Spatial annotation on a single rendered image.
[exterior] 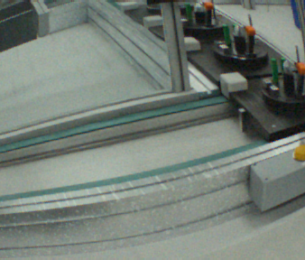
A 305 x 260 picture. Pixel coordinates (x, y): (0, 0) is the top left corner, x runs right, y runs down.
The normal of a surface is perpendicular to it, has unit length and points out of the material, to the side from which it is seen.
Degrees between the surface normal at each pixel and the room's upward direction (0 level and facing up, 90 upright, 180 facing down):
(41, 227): 90
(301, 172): 90
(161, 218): 90
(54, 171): 0
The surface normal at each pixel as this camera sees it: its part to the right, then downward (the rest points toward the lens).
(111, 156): -0.09, -0.90
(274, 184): 0.30, 0.38
